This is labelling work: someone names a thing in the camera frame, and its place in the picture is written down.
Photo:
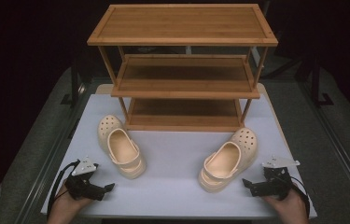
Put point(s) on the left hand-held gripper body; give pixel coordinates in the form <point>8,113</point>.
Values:
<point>84,186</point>

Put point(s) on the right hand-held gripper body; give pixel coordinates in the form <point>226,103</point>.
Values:
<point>273,185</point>

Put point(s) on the cream clog shoe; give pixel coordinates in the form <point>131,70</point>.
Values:
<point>225,163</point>
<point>123,151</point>

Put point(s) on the wooden three-tier shoe rack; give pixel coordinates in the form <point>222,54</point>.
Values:
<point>182,23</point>

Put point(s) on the person's left hand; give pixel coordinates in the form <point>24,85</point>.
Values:
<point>65,210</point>

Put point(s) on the person's right hand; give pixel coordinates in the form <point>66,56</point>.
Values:
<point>291,210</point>

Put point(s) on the white table mat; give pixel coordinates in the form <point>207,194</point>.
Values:
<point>169,174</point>

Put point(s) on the black metal stand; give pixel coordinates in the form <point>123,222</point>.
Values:
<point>74,84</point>
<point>317,84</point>

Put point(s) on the grey metal rail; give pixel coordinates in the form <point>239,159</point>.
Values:
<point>337,143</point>
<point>49,168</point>

